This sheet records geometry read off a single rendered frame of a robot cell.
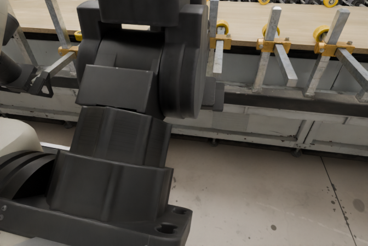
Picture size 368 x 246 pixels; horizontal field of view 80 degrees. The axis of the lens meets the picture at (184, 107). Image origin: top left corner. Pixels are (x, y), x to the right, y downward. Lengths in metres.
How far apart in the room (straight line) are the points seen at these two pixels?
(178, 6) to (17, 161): 0.16
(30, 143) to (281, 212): 1.50
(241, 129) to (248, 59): 0.57
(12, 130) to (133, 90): 0.11
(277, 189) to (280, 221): 0.21
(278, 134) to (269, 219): 0.58
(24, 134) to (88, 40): 0.09
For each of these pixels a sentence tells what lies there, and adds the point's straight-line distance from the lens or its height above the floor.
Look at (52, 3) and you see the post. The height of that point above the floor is 1.08.
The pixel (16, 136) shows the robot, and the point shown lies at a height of 1.22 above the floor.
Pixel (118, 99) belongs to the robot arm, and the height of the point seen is 1.25.
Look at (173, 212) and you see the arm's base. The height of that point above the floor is 1.17.
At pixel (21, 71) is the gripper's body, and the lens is 0.66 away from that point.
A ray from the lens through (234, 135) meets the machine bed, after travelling 1.68.
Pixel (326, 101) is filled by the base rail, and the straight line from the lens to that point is 1.27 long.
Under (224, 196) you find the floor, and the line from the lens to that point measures 1.56.
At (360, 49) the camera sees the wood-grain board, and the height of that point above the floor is 0.89.
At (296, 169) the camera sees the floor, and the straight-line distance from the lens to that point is 1.84.
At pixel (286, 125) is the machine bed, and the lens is 1.70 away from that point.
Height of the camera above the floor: 1.34
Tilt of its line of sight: 39 degrees down
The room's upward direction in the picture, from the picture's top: straight up
